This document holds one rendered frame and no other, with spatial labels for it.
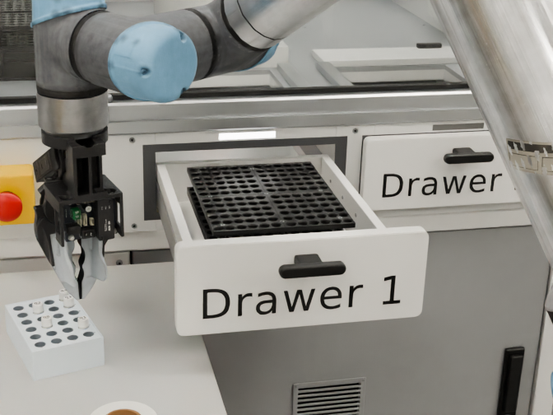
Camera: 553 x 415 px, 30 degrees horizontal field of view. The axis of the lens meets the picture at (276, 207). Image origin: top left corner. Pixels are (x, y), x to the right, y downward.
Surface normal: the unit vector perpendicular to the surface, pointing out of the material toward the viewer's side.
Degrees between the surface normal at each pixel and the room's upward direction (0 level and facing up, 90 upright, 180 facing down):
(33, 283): 0
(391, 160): 90
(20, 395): 0
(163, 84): 89
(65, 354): 90
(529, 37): 67
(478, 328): 90
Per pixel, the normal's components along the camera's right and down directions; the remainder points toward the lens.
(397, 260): 0.22, 0.38
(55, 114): -0.29, 0.36
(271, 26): -0.17, 0.84
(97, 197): 0.46, 0.35
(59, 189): 0.03, -0.92
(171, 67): 0.75, 0.27
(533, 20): 0.07, -0.08
